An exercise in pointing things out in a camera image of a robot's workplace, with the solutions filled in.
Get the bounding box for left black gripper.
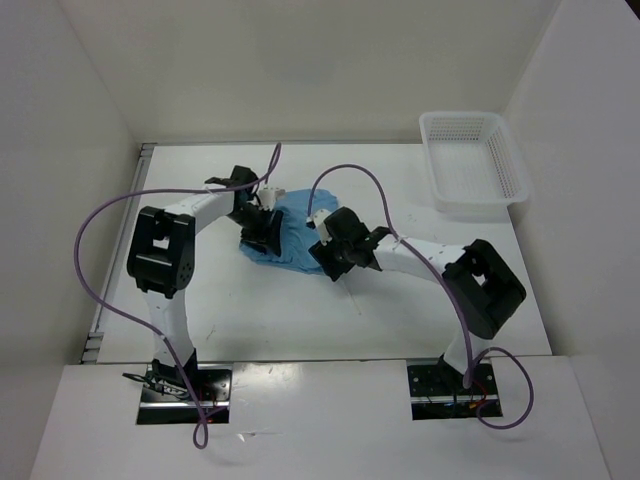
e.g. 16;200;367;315
226;204;284;257

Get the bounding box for light blue shorts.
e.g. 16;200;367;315
239;189;324;275

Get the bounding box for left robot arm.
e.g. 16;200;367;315
126;166;286;400

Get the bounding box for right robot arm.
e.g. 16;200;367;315
307;207;526;393

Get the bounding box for white plastic basket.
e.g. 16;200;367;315
419;111;529;216

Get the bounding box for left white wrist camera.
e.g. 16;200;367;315
256;185;286;211

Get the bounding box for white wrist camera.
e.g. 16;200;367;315
256;185;286;211
306;209;332;245

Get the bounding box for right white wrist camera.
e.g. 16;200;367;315
306;209;332;245

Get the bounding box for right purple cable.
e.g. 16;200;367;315
305;164;534;430

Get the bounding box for purple cable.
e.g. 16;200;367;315
305;164;534;430
73;141;283;449

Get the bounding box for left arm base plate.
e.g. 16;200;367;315
125;363;233;425

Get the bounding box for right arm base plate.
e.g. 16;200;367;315
406;359;503;420

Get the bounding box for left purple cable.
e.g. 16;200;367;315
73;141;283;449

